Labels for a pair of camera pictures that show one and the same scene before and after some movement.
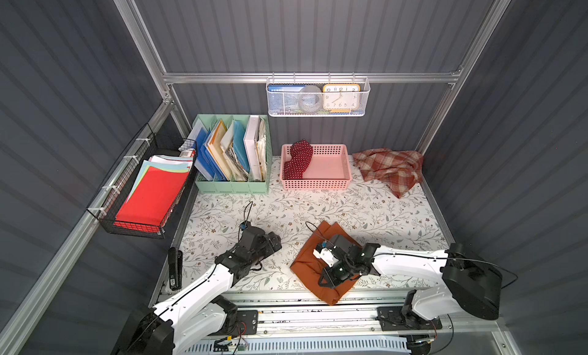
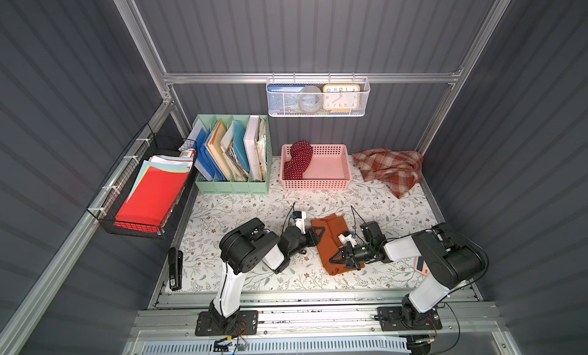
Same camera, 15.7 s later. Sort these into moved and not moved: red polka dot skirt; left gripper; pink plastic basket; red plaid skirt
Moved: left gripper
Not moved: red polka dot skirt; red plaid skirt; pink plastic basket
